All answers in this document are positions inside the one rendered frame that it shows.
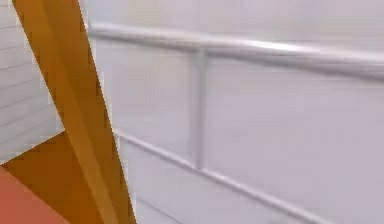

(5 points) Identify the white panelled room door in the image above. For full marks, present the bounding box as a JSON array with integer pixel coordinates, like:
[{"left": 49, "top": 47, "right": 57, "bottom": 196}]
[{"left": 79, "top": 0, "right": 384, "bottom": 224}]

